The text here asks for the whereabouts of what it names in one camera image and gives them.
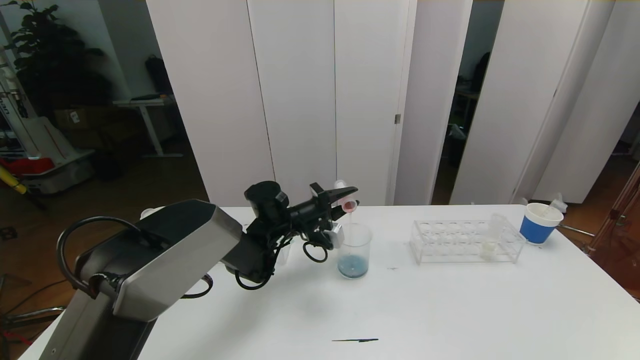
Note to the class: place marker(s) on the clear glass beaker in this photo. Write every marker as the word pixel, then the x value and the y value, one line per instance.
pixel 354 265

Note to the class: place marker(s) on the brown metal tripod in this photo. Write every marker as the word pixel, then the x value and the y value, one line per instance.
pixel 620 235

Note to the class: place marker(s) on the metal stand leg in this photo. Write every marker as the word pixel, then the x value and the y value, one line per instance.
pixel 35 314

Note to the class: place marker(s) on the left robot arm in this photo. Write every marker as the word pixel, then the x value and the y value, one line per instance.
pixel 165 255

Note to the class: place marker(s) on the test tube with white pigment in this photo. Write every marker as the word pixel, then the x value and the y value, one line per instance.
pixel 489 249

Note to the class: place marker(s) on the yellow tool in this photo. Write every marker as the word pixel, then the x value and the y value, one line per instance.
pixel 12 182

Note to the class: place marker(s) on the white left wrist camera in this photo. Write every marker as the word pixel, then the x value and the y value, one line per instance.
pixel 336 236

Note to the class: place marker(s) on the white background desk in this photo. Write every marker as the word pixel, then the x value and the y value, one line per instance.
pixel 147 103

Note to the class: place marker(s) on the grey storage bin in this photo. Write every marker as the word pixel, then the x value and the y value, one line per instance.
pixel 60 179

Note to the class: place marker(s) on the dark green potted plant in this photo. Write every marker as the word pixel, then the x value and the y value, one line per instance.
pixel 55 65

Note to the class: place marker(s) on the black bag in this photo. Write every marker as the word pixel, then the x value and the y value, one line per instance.
pixel 159 75

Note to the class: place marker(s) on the blue and white paper cup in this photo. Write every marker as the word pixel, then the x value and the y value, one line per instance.
pixel 150 212
pixel 535 231

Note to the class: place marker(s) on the white leaning board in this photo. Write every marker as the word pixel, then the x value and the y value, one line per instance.
pixel 47 140

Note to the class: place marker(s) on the thin metal floor rod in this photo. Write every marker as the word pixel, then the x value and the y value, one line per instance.
pixel 575 231

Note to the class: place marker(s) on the test tube with red pigment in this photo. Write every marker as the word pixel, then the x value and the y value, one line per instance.
pixel 550 212
pixel 349 203

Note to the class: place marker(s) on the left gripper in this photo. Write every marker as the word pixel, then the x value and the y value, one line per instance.
pixel 319 197

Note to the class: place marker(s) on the brown cardboard box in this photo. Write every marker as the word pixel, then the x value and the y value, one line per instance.
pixel 80 119

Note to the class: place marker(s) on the red box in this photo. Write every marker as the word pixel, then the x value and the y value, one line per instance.
pixel 27 166

